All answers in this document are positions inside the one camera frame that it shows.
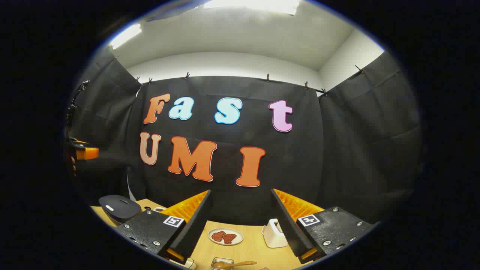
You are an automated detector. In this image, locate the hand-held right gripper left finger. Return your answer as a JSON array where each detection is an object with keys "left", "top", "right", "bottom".
[{"left": 115, "top": 190, "right": 214, "bottom": 264}]

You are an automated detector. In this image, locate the white round plate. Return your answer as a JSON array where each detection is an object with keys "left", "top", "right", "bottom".
[{"left": 208, "top": 228, "right": 244, "bottom": 246}]

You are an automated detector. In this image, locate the white toaster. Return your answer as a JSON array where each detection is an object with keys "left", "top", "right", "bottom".
[{"left": 261, "top": 219, "right": 289, "bottom": 249}]

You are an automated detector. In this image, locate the black and silver rice cooker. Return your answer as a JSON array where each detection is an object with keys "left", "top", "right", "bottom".
[{"left": 99, "top": 195, "right": 142, "bottom": 225}]

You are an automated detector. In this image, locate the wooden spoon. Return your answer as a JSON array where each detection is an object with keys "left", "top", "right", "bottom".
[{"left": 214, "top": 261, "right": 258, "bottom": 270}]

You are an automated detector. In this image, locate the wire chopstick holder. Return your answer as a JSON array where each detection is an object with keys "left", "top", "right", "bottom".
[{"left": 211, "top": 257, "right": 235, "bottom": 270}]

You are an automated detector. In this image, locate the ceiling light panel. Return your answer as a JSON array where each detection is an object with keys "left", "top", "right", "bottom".
[
  {"left": 202, "top": 0, "right": 300, "bottom": 16},
  {"left": 109, "top": 23, "right": 143, "bottom": 50}
]

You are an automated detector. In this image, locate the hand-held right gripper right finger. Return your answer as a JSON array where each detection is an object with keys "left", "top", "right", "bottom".
[{"left": 270, "top": 188, "right": 377, "bottom": 265}]

